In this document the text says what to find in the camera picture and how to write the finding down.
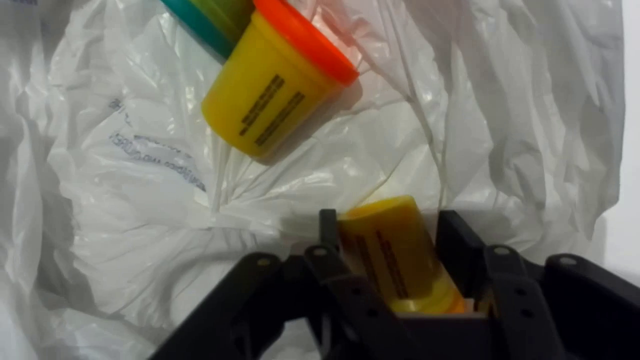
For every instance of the yellow red-lid dough tub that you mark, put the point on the yellow red-lid dough tub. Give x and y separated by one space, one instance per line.
278 72

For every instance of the white plastic bag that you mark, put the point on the white plastic bag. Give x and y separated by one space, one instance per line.
118 207

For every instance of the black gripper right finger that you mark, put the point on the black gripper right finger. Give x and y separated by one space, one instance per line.
460 253

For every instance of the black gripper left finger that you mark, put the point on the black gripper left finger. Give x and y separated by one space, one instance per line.
329 228

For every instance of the green teal-lid dough tub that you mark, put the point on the green teal-lid dough tub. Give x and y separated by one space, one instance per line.
217 24

